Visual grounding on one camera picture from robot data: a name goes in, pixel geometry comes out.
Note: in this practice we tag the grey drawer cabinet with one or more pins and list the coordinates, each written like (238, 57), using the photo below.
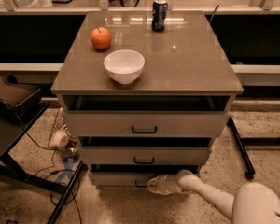
(185, 70)

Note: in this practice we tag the black stand leg with caster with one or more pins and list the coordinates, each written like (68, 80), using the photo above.
(249, 169)

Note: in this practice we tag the white bowl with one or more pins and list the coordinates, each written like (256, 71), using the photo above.
(124, 66)

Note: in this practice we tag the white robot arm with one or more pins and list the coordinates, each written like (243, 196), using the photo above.
(253, 203)

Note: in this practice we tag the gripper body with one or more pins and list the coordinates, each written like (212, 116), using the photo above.
(166, 184)

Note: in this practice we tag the dark soda can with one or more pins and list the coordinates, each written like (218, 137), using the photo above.
(159, 11)

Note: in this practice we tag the white round device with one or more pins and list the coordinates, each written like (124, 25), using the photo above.
(59, 140)

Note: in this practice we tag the red apple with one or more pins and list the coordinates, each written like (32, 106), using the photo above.
(101, 38)

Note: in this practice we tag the black side table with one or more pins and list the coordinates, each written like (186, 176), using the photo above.
(10, 134)

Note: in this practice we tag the wire mesh basket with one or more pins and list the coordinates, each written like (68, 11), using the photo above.
(58, 124)

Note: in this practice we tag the drawer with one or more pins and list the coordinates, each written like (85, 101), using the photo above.
(146, 124)
(144, 155)
(116, 179)

